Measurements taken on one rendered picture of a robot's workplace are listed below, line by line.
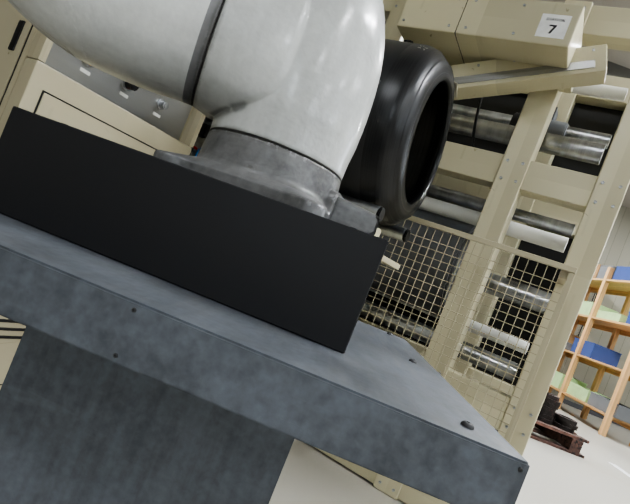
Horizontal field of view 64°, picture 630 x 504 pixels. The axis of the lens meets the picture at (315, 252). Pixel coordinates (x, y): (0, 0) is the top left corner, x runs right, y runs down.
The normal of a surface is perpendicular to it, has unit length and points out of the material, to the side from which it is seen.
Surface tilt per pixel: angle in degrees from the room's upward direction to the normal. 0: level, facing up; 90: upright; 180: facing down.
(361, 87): 86
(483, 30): 90
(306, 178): 84
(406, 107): 88
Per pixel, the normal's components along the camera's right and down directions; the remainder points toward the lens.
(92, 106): 0.83, 0.33
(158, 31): 0.06, 0.55
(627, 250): -0.04, -0.03
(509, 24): -0.43, -0.18
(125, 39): -0.10, 0.74
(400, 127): 0.27, 0.24
